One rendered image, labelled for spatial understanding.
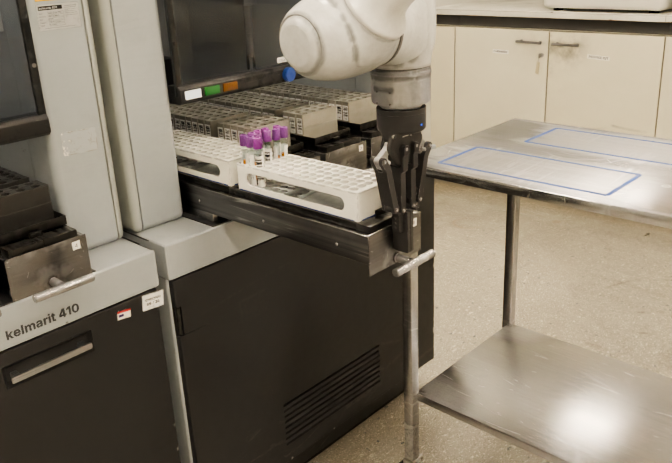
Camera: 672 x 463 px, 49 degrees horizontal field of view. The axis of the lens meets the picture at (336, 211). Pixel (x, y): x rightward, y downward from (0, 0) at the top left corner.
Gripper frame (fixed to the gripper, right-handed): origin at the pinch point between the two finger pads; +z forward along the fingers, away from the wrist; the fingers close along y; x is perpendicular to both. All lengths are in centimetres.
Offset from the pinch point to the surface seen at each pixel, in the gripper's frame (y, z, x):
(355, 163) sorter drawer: -33, 4, -39
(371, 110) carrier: -48, -5, -47
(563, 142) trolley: -55, -2, 0
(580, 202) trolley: -24.1, -1.4, 18.4
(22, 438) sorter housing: 50, 30, -40
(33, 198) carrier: 38, -7, -47
